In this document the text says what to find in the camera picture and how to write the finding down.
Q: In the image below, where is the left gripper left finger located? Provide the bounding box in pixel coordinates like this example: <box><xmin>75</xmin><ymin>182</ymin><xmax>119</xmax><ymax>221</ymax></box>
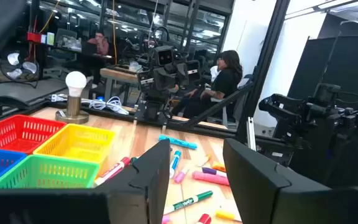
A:
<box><xmin>0</xmin><ymin>139</ymin><xmax>171</xmax><ymax>224</ymax></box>

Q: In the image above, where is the red plastic basket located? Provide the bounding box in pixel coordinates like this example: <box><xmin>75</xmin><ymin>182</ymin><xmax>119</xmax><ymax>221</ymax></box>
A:
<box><xmin>0</xmin><ymin>114</ymin><xmax>67</xmax><ymax>156</ymax></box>

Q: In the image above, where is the white cable bundle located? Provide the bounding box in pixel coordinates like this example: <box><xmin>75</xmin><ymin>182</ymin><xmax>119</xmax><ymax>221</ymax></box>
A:
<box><xmin>50</xmin><ymin>93</ymin><xmax>130</xmax><ymax>116</ymax></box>

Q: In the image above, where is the green plastic basket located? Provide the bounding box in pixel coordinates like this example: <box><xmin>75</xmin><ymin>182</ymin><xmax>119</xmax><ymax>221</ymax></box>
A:
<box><xmin>0</xmin><ymin>154</ymin><xmax>101</xmax><ymax>190</ymax></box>

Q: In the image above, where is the pink Expo marker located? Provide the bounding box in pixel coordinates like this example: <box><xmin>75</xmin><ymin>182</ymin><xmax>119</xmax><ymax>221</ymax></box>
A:
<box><xmin>93</xmin><ymin>156</ymin><xmax>132</xmax><ymax>187</ymax></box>

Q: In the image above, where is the person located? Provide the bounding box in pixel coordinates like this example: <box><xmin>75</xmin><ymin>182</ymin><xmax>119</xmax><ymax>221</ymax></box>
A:
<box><xmin>85</xmin><ymin>30</ymin><xmax>111</xmax><ymax>58</ymax></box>
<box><xmin>171</xmin><ymin>49</ymin><xmax>245</xmax><ymax>119</ymax></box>

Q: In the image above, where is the red box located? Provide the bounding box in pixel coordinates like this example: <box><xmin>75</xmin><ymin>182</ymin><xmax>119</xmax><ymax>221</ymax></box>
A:
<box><xmin>26</xmin><ymin>30</ymin><xmax>43</xmax><ymax>43</ymax></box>

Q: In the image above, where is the pink highlighter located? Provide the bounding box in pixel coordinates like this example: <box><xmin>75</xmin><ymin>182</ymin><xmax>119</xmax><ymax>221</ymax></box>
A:
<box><xmin>191</xmin><ymin>170</ymin><xmax>231</xmax><ymax>187</ymax></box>

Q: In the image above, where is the black partition panel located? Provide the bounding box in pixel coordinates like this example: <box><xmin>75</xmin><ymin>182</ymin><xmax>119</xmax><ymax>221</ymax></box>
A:
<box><xmin>287</xmin><ymin>34</ymin><xmax>358</xmax><ymax>103</ymax></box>

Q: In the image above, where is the small purple cap marker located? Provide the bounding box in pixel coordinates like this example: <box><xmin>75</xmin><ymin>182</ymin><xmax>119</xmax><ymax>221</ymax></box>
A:
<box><xmin>201</xmin><ymin>167</ymin><xmax>228</xmax><ymax>178</ymax></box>

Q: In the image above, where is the silver aluminium bracket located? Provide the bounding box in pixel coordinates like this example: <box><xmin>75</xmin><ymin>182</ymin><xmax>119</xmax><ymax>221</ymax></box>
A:
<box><xmin>246</xmin><ymin>116</ymin><xmax>257</xmax><ymax>152</ymax></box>

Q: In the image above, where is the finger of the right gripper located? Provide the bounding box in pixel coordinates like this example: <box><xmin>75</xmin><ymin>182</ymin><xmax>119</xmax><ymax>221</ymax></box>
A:
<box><xmin>137</xmin><ymin>70</ymin><xmax>155</xmax><ymax>94</ymax></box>
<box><xmin>185</xmin><ymin>60</ymin><xmax>202</xmax><ymax>86</ymax></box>

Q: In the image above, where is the orange highlighter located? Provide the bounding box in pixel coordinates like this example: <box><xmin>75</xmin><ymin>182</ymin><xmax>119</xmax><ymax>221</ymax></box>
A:
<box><xmin>211</xmin><ymin>161</ymin><xmax>227</xmax><ymax>173</ymax></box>

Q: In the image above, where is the teal Expo marker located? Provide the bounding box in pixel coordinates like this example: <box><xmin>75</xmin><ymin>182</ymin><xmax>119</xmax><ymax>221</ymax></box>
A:
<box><xmin>168</xmin><ymin>150</ymin><xmax>182</xmax><ymax>179</ymax></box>

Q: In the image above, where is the thin green marker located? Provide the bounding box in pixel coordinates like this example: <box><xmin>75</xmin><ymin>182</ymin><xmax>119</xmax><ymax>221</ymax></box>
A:
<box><xmin>163</xmin><ymin>190</ymin><xmax>214</xmax><ymax>215</ymax></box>

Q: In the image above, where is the black floor fan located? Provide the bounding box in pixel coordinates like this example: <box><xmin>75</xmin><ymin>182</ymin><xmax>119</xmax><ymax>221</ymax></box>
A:
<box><xmin>0</xmin><ymin>51</ymin><xmax>40</xmax><ymax>88</ymax></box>

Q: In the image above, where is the brass lamp with white bulb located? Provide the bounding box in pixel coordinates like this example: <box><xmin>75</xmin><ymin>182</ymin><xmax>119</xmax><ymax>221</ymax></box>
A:
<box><xmin>54</xmin><ymin>70</ymin><xmax>90</xmax><ymax>125</ymax></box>

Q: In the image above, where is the small pink cap marker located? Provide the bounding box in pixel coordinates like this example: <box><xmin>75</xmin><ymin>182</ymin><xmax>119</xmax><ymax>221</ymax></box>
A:
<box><xmin>173</xmin><ymin>167</ymin><xmax>190</xmax><ymax>184</ymax></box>

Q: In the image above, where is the grey chair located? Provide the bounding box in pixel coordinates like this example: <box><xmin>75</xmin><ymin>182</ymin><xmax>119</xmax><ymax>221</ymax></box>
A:
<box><xmin>209</xmin><ymin>73</ymin><xmax>255</xmax><ymax>125</ymax></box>

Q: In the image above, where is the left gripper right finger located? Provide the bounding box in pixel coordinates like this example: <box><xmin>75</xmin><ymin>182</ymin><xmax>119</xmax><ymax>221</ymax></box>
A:
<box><xmin>222</xmin><ymin>138</ymin><xmax>358</xmax><ymax>224</ymax></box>

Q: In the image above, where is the blue highlighter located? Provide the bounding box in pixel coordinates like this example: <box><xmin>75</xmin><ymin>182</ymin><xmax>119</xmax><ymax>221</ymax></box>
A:
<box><xmin>158</xmin><ymin>134</ymin><xmax>198</xmax><ymax>151</ymax></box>

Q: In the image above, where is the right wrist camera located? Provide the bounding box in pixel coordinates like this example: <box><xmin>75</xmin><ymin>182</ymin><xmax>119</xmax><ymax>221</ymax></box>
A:
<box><xmin>153</xmin><ymin>45</ymin><xmax>175</xmax><ymax>67</ymax></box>

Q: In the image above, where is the yellow plastic basket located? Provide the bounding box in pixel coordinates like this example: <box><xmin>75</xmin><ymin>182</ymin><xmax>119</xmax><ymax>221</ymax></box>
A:
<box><xmin>32</xmin><ymin>123</ymin><xmax>116</xmax><ymax>175</ymax></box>

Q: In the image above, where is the small yellow cap marker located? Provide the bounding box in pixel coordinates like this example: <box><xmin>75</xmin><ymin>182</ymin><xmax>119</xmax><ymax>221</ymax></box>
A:
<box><xmin>214</xmin><ymin>210</ymin><xmax>242</xmax><ymax>222</ymax></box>

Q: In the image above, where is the magenta Expo marker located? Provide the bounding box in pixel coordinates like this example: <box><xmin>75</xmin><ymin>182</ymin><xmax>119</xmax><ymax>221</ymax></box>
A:
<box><xmin>196</xmin><ymin>213</ymin><xmax>213</xmax><ymax>224</ymax></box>

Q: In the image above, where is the wooden background table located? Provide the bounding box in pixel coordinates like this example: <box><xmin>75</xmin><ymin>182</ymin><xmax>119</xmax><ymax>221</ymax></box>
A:
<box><xmin>99</xmin><ymin>67</ymin><xmax>139</xmax><ymax>103</ymax></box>

